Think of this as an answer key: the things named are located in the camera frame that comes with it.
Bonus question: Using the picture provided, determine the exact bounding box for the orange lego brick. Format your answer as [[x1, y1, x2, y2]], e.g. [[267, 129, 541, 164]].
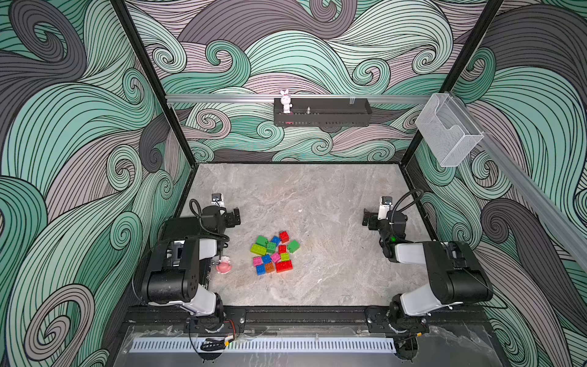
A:
[[264, 262, 275, 274]]

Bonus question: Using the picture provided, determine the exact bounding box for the long red lego brick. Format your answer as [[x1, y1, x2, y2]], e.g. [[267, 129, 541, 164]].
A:
[[275, 260, 293, 273]]

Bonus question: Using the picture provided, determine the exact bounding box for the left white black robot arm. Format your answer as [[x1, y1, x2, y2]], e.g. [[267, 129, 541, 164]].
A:
[[141, 205, 241, 330]]

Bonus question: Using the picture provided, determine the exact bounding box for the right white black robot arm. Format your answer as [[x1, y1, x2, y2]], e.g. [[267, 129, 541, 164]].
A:
[[362, 197, 494, 334]]

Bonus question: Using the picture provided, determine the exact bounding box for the lime long lego brick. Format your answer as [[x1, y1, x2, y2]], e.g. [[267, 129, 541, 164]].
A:
[[250, 244, 267, 256]]

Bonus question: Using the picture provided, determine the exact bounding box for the dark green lego brick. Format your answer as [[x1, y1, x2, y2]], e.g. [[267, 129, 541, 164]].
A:
[[266, 242, 278, 255]]

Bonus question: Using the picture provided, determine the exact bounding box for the small red lego brick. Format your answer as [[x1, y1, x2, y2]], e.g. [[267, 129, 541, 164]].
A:
[[279, 231, 290, 243]]

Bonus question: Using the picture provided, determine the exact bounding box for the green lego brick right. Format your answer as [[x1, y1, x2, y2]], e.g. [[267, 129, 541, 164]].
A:
[[287, 240, 301, 253]]

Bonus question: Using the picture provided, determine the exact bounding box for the pink toy figure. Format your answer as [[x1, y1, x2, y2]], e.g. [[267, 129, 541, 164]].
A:
[[216, 256, 232, 275]]

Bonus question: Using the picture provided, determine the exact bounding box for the black box on table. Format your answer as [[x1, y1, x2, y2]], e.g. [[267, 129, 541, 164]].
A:
[[159, 217, 201, 241]]

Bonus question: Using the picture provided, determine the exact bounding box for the white pink bunny figurine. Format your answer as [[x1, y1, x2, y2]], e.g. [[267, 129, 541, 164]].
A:
[[280, 90, 293, 114]]

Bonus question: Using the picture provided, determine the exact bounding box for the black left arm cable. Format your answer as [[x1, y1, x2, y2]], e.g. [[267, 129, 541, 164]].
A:
[[189, 198, 230, 242]]

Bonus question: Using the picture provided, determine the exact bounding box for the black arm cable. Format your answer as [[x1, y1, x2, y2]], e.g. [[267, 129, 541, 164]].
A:
[[189, 198, 230, 242], [389, 189, 425, 221]]

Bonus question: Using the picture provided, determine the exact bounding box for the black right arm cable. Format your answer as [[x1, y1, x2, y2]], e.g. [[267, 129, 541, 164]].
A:
[[389, 189, 425, 221]]

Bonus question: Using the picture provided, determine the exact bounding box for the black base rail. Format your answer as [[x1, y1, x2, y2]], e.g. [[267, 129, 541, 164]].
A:
[[125, 306, 489, 335]]

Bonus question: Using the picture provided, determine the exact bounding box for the clear plastic wall bin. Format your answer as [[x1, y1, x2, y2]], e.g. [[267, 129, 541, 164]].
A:
[[416, 93, 484, 168]]

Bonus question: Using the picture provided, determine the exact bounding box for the black wall shelf tray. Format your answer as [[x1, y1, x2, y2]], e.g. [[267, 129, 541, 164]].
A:
[[273, 98, 373, 128]]

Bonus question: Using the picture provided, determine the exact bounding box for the white slotted cable duct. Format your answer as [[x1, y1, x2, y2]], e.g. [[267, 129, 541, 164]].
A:
[[128, 337, 396, 354]]

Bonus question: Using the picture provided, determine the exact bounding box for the aluminium rail back wall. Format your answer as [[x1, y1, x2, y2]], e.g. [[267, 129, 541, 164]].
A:
[[165, 93, 432, 105]]

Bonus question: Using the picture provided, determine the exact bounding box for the aluminium rail wall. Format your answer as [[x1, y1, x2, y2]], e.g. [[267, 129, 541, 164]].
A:
[[459, 97, 586, 269], [165, 93, 432, 105]]

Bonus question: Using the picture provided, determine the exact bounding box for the aluminium rail right wall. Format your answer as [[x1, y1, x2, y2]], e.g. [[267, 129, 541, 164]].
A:
[[459, 97, 586, 269]]

